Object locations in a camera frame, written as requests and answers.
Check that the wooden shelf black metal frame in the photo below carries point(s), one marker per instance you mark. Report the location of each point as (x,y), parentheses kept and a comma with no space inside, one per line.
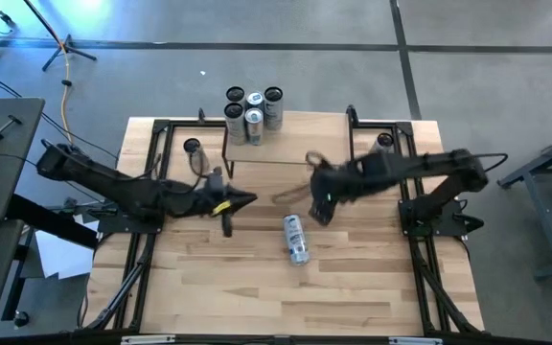
(295,144)

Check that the white Celsius can palm print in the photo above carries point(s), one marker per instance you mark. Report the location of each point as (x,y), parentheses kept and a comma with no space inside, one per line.
(194,151)
(273,112)
(382,143)

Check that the silver bracket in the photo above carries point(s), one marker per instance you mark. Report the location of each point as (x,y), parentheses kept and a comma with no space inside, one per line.
(146,339)
(415,341)

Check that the white paper sheets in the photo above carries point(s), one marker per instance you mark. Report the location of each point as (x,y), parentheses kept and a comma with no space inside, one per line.
(65,254)

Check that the blue silver Red Bull can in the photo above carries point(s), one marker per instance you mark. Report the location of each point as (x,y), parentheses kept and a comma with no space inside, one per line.
(255,99)
(255,129)

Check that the black aluminium rig frame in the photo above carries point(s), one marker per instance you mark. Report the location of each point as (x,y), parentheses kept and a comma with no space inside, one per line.
(404,128)

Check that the black caster wheel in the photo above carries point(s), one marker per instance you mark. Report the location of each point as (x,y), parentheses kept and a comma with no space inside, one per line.
(21,319)

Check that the black tripod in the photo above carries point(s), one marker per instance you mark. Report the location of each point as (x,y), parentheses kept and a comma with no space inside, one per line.
(67,45)

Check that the white Celsius Arctic can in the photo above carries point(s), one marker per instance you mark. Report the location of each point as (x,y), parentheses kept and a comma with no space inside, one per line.
(296,239)

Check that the white Celsius Tropical can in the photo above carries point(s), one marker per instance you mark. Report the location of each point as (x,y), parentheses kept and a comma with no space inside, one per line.
(234,93)
(235,129)

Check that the yellow label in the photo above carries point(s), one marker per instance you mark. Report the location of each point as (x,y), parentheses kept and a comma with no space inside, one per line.
(221,208)

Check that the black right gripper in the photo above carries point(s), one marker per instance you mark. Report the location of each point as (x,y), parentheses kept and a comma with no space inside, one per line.
(338,179)

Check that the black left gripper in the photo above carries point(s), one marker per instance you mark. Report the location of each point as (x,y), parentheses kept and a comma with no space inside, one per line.
(209,201)

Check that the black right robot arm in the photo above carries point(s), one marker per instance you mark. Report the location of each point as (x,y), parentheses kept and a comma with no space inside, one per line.
(429,165)

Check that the black beam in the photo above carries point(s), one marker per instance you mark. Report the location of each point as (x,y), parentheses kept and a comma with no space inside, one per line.
(51,220)

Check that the grey metal table frame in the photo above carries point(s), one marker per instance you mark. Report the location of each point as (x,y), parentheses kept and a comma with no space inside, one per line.
(544,220)

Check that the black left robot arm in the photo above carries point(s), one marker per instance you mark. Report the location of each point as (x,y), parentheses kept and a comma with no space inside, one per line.
(113,184)

